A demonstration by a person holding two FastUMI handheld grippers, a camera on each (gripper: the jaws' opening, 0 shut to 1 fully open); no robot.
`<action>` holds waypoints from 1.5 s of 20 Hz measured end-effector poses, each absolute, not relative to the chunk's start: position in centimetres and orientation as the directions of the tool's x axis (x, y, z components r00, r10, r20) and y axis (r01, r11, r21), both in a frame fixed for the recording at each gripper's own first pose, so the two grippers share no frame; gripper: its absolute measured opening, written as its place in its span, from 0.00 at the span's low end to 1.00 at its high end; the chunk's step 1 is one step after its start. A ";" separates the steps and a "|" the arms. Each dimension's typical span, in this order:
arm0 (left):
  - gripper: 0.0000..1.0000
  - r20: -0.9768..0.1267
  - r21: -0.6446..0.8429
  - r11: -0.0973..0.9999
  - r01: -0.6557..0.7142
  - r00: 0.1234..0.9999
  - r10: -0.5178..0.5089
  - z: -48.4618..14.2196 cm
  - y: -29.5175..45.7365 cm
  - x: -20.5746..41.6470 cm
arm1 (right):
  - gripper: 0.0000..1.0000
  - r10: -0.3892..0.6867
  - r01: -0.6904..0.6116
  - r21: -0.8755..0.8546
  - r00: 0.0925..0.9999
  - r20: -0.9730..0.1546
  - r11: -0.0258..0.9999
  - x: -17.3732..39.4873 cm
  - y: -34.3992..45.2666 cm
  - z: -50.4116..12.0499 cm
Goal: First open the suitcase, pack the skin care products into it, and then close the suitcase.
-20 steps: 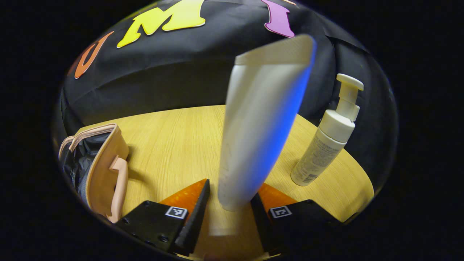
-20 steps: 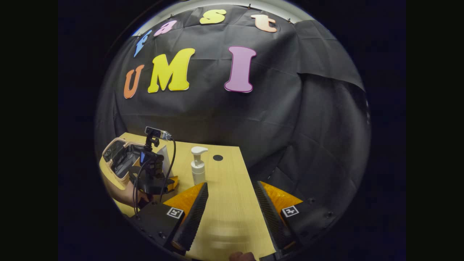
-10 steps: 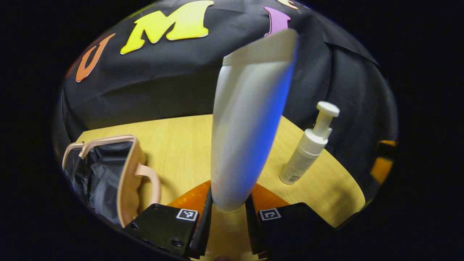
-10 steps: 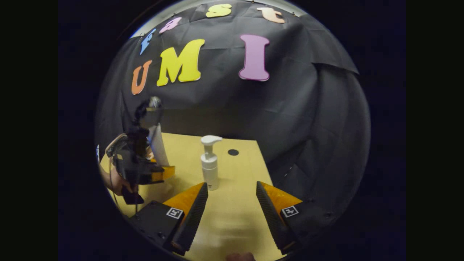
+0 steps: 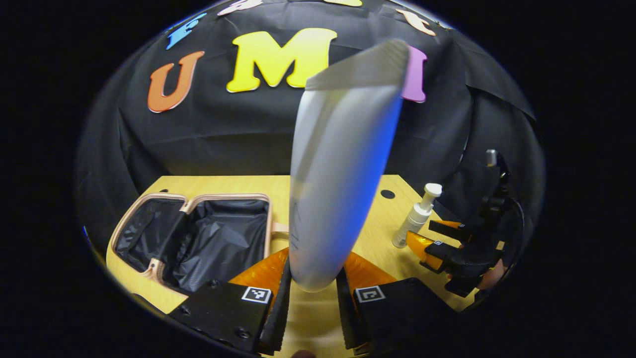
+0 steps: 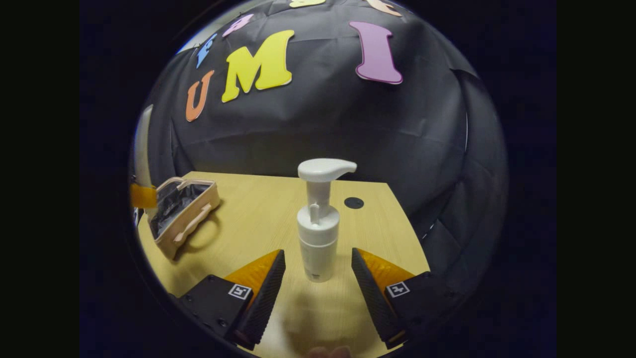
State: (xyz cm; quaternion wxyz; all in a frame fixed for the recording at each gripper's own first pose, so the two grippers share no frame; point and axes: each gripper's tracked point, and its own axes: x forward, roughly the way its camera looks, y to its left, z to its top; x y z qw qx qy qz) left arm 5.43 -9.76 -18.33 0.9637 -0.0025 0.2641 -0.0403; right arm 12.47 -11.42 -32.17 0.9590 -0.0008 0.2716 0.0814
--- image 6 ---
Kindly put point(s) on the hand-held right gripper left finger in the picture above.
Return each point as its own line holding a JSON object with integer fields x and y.
{"x": 266, "y": 293}

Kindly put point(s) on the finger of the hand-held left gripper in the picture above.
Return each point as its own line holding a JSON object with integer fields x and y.
{"x": 143, "y": 196}

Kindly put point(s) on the pink suitcase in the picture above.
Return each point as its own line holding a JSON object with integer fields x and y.
{"x": 184, "y": 223}

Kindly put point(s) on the white pump bottle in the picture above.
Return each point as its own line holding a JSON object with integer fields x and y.
{"x": 318, "y": 233}

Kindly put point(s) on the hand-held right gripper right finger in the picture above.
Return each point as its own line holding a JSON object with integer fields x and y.
{"x": 370, "y": 293}

